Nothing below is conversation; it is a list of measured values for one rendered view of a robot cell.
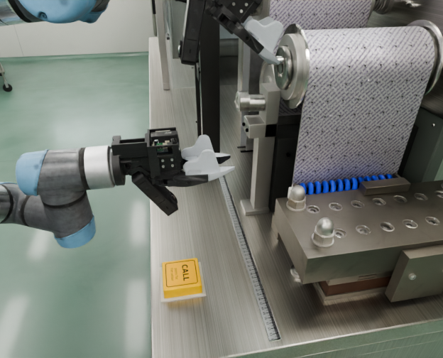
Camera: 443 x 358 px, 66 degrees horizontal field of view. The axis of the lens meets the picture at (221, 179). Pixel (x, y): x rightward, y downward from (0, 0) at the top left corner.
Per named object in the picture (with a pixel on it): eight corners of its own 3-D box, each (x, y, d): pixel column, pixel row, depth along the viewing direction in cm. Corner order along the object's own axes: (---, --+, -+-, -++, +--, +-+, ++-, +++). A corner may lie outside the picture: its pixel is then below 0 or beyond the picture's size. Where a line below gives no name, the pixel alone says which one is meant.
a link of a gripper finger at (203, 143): (231, 135, 63) (182, 142, 61) (230, 162, 67) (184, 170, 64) (225, 128, 66) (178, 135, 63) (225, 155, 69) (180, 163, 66)
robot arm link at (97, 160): (91, 198, 59) (96, 172, 65) (118, 195, 59) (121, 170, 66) (81, 160, 55) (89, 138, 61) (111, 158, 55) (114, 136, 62)
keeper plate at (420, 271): (384, 293, 62) (402, 249, 56) (433, 285, 63) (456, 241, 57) (392, 305, 60) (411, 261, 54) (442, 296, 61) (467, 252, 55)
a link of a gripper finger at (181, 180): (208, 179, 59) (157, 180, 59) (208, 186, 60) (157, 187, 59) (208, 165, 63) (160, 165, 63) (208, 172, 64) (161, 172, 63)
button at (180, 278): (162, 270, 68) (161, 261, 66) (197, 265, 69) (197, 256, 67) (164, 299, 62) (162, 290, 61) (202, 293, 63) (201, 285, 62)
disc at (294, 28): (272, 67, 72) (292, 4, 59) (275, 67, 72) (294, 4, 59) (289, 124, 66) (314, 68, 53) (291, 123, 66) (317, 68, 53)
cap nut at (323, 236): (307, 234, 57) (311, 212, 55) (327, 231, 58) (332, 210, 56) (316, 248, 54) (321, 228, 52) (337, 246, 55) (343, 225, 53)
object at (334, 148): (290, 199, 72) (300, 118, 62) (390, 187, 76) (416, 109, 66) (290, 200, 72) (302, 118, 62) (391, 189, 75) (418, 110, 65)
